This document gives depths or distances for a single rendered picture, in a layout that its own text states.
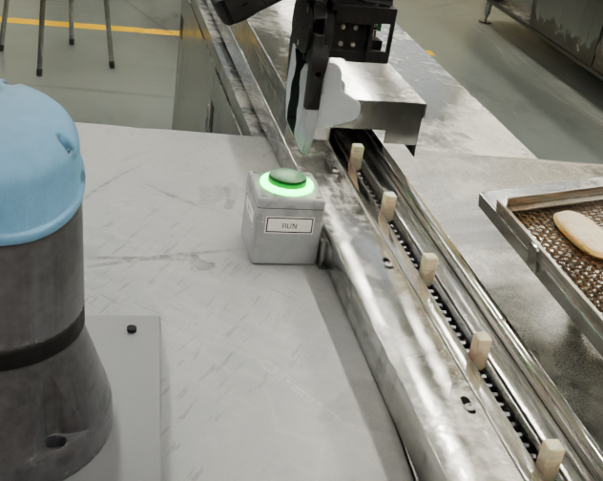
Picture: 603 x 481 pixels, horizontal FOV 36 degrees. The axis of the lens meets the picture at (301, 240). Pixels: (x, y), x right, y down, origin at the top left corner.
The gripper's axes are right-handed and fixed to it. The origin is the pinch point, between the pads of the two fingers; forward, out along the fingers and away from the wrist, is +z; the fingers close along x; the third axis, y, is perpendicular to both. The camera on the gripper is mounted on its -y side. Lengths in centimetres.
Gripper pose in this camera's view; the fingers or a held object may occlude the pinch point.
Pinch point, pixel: (294, 131)
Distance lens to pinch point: 93.7
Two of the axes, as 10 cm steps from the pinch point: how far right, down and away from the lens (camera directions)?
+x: -2.0, -4.7, 8.6
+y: 9.7, 0.2, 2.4
